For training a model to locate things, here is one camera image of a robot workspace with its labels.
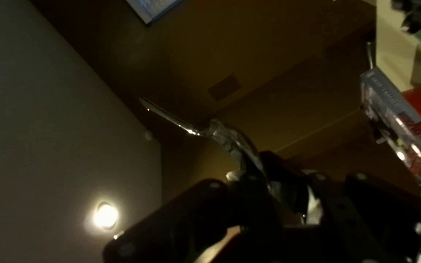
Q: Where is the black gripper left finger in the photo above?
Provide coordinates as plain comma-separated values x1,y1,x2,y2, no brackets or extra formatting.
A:
102,178,291,263

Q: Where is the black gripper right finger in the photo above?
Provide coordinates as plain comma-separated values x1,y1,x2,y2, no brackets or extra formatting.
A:
260,151,421,263

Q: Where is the white lattice shelf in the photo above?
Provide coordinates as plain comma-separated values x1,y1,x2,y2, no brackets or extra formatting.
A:
374,0,421,97

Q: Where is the round ceiling light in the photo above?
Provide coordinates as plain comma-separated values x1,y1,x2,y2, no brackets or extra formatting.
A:
85,198,124,234

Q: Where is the flat printed cardboard box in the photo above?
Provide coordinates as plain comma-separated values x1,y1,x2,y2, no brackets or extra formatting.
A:
358,68,421,188

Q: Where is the black object on plate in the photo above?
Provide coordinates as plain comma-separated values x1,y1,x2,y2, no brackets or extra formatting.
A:
390,0,421,49

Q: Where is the wall air vent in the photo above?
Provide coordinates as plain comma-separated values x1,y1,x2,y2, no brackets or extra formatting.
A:
206,74,244,103

